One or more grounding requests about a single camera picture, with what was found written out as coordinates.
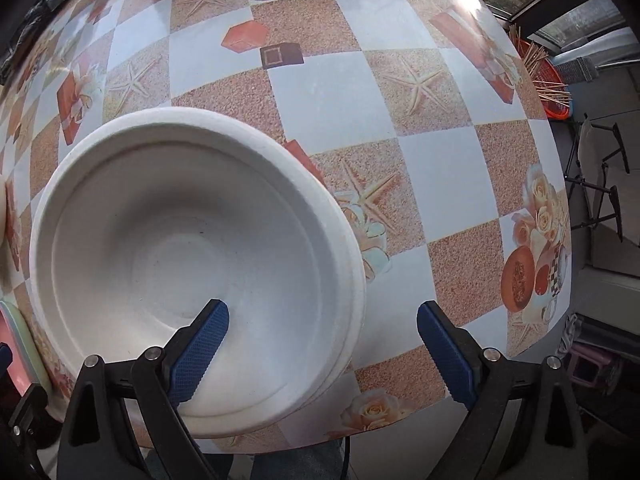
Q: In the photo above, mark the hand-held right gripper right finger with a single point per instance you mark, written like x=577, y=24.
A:
x=447, y=355

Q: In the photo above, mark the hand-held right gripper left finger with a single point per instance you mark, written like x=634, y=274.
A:
x=197, y=355

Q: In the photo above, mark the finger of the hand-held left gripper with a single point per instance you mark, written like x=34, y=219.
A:
x=30, y=410
x=4, y=357

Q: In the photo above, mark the pink square plate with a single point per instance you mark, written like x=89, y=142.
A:
x=10, y=355

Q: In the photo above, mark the green square plate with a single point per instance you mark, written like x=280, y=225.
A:
x=34, y=360

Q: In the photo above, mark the large white bowl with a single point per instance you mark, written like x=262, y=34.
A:
x=175, y=240
x=332, y=385

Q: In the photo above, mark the pink plastic stool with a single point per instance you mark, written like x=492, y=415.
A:
x=592, y=367

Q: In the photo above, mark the printed checkered tablecloth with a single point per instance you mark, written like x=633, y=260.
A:
x=425, y=160

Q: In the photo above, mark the black folding stool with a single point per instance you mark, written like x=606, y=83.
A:
x=597, y=180

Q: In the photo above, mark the orange basket with sticks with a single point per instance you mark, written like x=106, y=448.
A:
x=542, y=80

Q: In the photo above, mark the dark plaid cloth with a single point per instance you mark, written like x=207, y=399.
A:
x=35, y=15

